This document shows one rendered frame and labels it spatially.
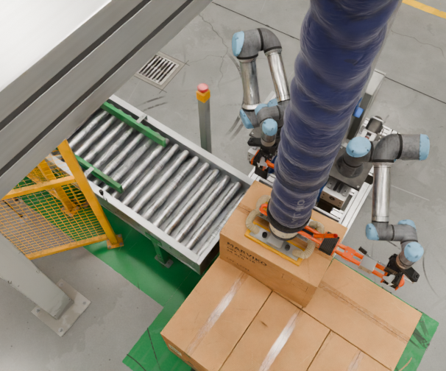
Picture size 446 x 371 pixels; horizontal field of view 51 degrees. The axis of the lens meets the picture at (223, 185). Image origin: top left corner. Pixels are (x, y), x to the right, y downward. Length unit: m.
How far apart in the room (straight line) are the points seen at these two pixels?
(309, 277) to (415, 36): 3.27
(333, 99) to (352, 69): 0.13
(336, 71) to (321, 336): 1.84
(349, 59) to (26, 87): 1.08
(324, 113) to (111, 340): 2.41
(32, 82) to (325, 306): 2.65
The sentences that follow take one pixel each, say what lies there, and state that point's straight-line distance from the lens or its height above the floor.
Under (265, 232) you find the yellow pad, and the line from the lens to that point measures 2.54.
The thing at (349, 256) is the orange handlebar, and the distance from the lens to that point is 2.47.
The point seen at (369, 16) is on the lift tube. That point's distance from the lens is 1.29.
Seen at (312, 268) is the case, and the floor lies 0.95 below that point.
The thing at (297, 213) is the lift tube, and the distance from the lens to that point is 2.20.
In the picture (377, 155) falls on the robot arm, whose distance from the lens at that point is 2.19.
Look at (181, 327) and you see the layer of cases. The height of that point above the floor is 0.54.
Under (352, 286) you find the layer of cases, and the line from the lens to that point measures 3.01.
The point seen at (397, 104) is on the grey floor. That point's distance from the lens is 4.55.
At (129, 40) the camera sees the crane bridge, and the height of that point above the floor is 3.00.
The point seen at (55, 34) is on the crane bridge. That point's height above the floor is 3.05.
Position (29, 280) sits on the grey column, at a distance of 2.94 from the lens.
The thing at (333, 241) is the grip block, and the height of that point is 1.09.
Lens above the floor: 3.32
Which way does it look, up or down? 61 degrees down
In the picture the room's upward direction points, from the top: straight up
